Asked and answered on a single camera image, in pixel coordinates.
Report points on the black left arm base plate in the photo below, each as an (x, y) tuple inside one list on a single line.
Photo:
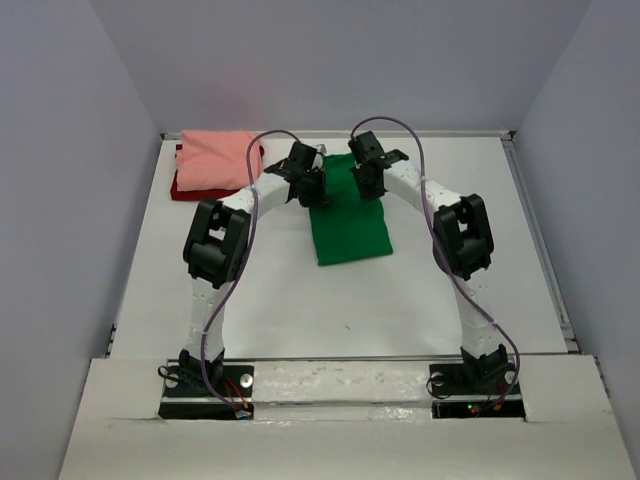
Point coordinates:
[(184, 399)]

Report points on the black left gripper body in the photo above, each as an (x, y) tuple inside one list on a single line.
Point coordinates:
[(313, 191)]

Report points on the dark red folded t-shirt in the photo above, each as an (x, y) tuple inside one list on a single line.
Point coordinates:
[(196, 195)]

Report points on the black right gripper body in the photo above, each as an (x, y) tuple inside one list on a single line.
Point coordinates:
[(371, 191)]

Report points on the green t-shirt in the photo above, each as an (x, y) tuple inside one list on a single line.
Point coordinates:
[(347, 229)]

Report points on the pink folded t-shirt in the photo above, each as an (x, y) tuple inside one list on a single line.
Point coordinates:
[(217, 160)]

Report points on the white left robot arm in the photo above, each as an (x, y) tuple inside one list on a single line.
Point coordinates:
[(218, 246)]

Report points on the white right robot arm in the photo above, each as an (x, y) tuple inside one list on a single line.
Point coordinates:
[(462, 245)]

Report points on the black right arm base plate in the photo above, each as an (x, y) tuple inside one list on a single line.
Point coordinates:
[(454, 398)]

